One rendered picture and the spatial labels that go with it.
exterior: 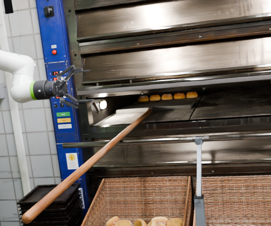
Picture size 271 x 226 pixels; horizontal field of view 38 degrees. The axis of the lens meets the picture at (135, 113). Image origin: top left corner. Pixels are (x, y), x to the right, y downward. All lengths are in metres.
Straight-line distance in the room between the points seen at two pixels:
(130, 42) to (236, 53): 0.60
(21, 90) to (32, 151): 0.82
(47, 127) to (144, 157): 0.66
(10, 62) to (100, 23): 0.67
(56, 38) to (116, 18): 0.38
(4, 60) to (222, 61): 1.14
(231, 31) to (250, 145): 0.65
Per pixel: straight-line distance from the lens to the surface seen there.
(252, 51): 2.24
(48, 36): 2.45
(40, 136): 2.59
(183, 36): 2.26
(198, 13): 2.24
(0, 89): 2.62
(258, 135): 1.92
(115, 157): 2.43
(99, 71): 2.37
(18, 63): 1.94
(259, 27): 2.25
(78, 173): 1.46
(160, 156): 2.36
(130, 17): 2.32
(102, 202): 2.47
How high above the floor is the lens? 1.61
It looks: 9 degrees down
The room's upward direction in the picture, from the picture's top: 6 degrees counter-clockwise
